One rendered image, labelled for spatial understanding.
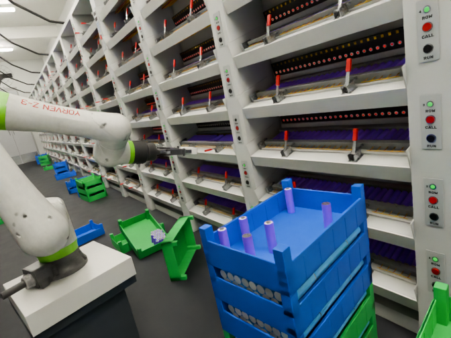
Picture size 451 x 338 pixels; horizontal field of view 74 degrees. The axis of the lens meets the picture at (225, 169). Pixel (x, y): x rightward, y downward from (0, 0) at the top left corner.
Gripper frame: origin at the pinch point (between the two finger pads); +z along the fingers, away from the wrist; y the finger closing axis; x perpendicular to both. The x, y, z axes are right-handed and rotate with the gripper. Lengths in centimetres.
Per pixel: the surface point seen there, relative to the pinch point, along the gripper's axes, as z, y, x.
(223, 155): 14.6, 6.8, -1.9
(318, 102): 9, 61, 19
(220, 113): 10.1, 9.7, 16.6
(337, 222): -17, 87, -7
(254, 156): 14.0, 28.6, -0.5
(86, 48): -1, -188, 78
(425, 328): -12, 102, -21
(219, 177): 24.8, -10.9, -15.6
